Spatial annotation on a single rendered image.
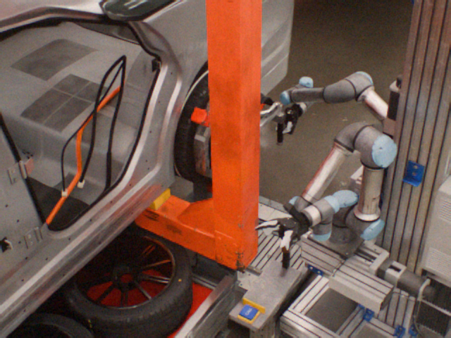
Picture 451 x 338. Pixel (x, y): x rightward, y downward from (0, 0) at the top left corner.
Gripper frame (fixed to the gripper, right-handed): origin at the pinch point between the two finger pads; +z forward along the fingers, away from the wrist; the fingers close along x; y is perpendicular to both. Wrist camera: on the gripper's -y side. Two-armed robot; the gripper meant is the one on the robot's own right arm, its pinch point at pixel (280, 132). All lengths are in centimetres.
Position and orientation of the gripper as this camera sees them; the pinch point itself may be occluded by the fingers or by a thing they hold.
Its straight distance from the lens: 391.8
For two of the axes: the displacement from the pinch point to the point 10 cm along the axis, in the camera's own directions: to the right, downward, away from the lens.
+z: -5.3, 5.4, -6.6
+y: -0.2, -7.8, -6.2
